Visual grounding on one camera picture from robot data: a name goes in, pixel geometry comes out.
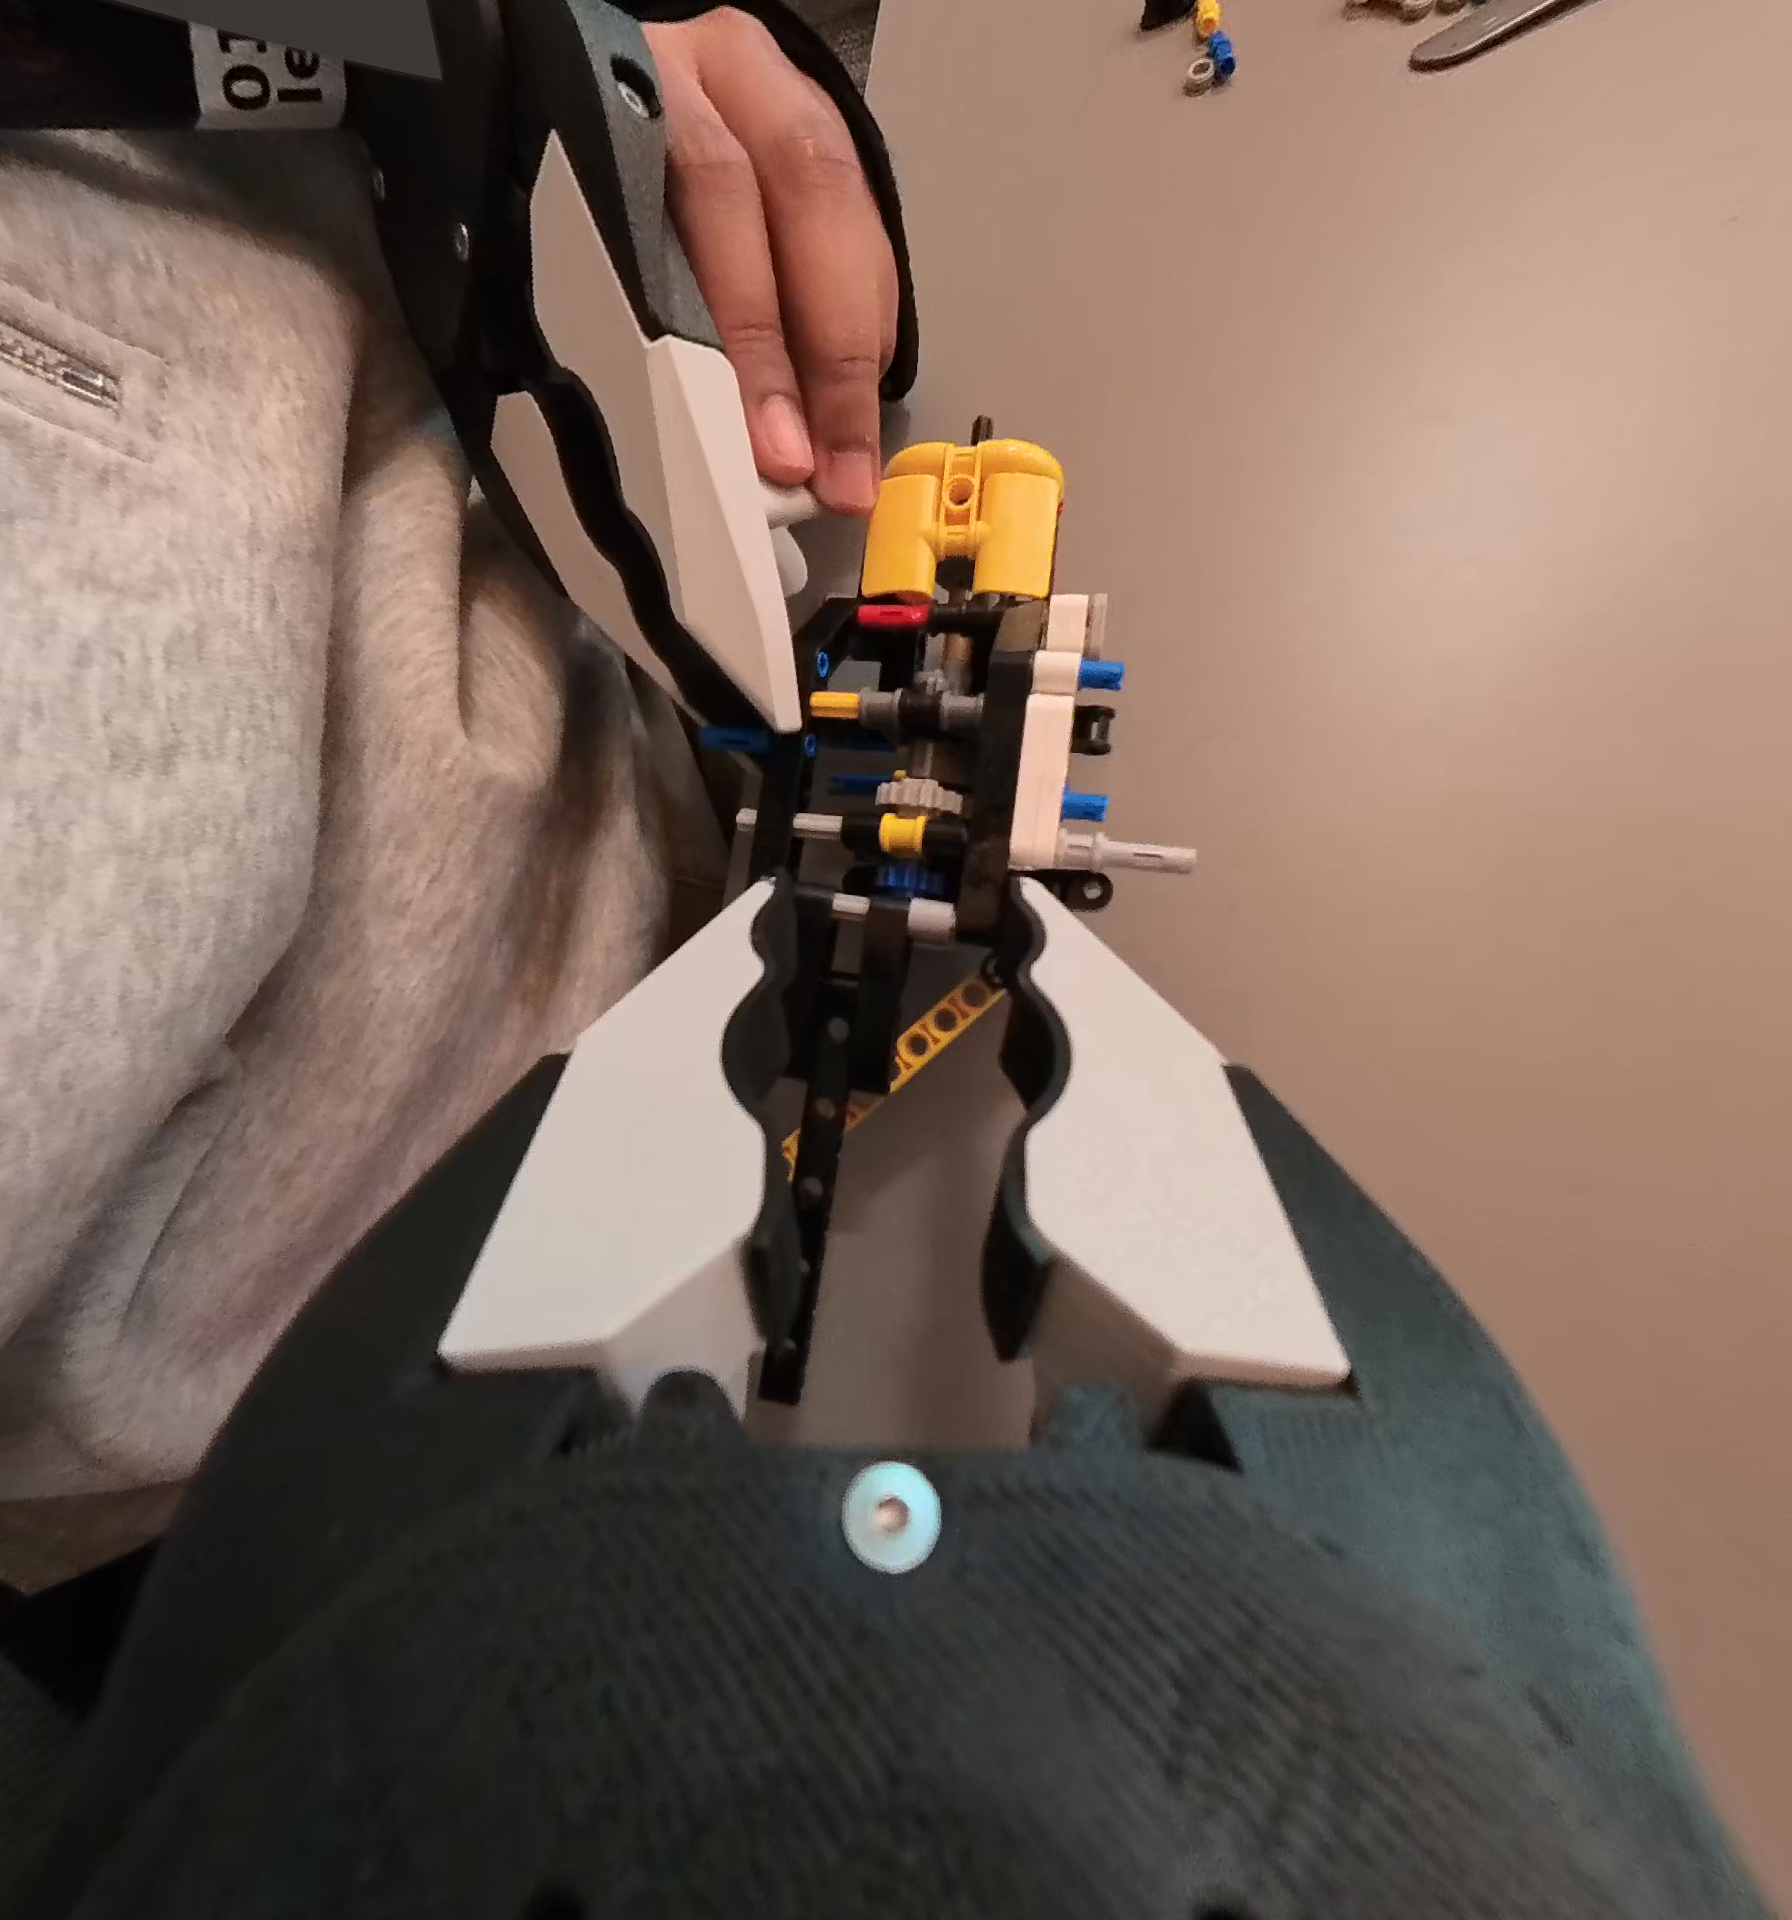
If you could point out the person's left hand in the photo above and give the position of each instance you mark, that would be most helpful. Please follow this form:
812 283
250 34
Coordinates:
795 272

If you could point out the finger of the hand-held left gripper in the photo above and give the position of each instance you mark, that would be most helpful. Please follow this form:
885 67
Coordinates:
729 573
561 516

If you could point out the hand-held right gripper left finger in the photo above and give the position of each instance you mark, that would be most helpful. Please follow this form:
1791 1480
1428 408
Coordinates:
610 1194

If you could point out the black yellow lego model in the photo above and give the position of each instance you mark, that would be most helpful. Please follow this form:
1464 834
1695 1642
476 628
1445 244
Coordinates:
951 530

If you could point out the pile of loose lego pieces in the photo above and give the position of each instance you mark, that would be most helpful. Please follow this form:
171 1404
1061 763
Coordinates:
1495 34

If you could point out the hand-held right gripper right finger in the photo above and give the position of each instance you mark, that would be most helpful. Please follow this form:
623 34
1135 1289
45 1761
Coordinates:
1185 1194

